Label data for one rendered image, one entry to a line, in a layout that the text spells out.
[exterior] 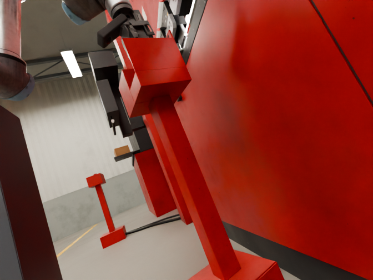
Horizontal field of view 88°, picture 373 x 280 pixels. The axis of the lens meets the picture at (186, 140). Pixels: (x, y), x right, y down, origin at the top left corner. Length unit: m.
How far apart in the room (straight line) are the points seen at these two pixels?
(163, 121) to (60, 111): 8.20
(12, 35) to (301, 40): 0.89
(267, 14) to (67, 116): 8.31
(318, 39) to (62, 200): 7.91
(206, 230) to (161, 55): 0.50
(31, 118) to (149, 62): 8.44
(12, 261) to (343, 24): 0.71
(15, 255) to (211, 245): 0.43
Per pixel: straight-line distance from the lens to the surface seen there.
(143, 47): 0.61
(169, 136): 0.56
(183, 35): 1.21
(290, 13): 0.44
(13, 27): 0.99
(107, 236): 2.54
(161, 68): 0.58
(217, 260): 0.60
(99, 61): 2.37
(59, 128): 8.48
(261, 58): 0.49
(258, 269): 0.62
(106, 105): 2.08
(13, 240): 0.57
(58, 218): 8.04
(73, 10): 0.80
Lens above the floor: 0.41
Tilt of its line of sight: 9 degrees up
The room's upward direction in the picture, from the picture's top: 22 degrees counter-clockwise
